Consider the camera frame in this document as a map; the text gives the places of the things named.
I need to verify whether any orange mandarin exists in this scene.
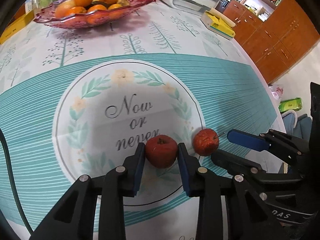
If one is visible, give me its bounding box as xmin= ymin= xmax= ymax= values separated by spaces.
xmin=65 ymin=7 xmax=87 ymax=17

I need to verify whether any red hawthorn fruit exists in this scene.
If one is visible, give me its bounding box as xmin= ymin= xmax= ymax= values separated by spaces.
xmin=193 ymin=128 xmax=219 ymax=157
xmin=145 ymin=134 xmax=178 ymax=168

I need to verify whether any clear drinking glass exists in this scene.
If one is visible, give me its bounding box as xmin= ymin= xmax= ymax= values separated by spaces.
xmin=32 ymin=0 xmax=53 ymax=15

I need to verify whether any small yellow-orange mandarin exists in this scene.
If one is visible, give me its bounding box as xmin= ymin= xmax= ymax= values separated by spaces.
xmin=108 ymin=3 xmax=122 ymax=10

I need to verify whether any spotted yellow banana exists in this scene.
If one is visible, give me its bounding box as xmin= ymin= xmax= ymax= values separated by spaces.
xmin=117 ymin=0 xmax=130 ymax=7

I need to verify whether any green wipes pack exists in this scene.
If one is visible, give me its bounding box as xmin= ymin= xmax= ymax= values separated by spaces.
xmin=278 ymin=98 xmax=302 ymax=113

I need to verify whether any black cable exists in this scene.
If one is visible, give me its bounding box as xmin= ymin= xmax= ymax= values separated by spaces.
xmin=0 ymin=128 xmax=34 ymax=235

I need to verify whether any yellow box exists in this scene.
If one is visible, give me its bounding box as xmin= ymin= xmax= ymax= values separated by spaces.
xmin=0 ymin=11 xmax=34 ymax=44

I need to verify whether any wooden cabinet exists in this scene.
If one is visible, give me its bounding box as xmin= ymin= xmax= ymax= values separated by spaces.
xmin=223 ymin=0 xmax=319 ymax=83

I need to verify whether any tree print tablecloth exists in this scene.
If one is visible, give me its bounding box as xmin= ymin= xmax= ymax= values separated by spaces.
xmin=1 ymin=1 xmax=284 ymax=239

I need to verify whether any red yellow apple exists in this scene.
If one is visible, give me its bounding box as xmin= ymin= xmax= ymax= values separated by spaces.
xmin=54 ymin=0 xmax=75 ymax=18

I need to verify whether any pink glass fruit bowl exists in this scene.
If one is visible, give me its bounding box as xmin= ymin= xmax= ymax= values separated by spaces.
xmin=34 ymin=0 xmax=155 ymax=29

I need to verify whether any yellow sponge pack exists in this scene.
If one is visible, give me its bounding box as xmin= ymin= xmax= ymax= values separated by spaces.
xmin=200 ymin=8 xmax=236 ymax=40

